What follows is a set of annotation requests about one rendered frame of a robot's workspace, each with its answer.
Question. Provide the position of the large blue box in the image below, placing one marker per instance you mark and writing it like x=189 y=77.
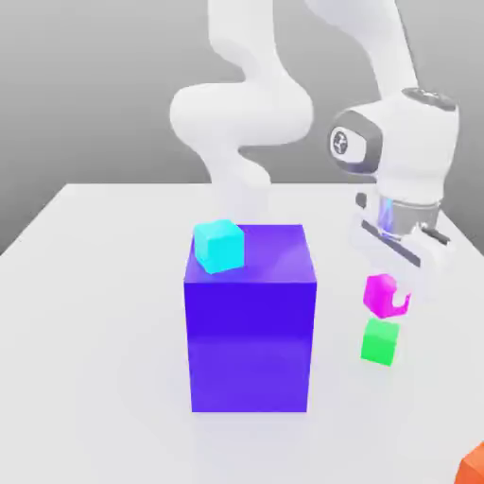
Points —
x=249 y=340

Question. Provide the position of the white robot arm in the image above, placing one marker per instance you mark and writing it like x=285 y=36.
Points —
x=242 y=113

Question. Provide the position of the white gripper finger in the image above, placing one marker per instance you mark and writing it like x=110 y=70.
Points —
x=399 y=295

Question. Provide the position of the small cyan cube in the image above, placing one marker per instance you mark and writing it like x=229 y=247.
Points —
x=219 y=245

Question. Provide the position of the small green cube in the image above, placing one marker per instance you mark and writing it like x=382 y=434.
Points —
x=379 y=342

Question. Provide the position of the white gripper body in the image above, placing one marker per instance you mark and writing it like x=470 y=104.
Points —
x=393 y=261

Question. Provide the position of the small magenta cube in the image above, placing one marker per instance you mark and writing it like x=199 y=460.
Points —
x=378 y=295

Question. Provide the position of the large orange box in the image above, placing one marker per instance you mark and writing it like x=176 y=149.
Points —
x=472 y=467

